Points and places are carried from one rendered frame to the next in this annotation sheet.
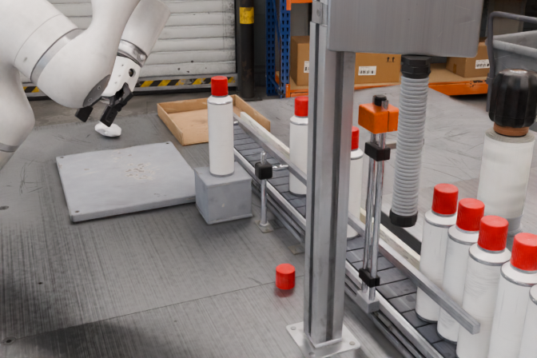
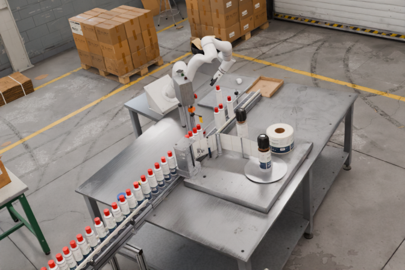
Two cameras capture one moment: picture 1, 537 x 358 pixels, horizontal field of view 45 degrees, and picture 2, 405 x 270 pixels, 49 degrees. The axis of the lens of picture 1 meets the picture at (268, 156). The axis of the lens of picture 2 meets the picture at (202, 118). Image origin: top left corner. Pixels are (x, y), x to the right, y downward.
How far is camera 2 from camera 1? 3.22 m
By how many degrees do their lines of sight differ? 54
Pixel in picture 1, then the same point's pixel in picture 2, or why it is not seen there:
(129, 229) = (202, 110)
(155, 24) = (228, 64)
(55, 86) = not seen: hidden behind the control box
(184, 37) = not seen: outside the picture
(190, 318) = (184, 130)
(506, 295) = not seen: hidden behind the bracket
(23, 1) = (177, 65)
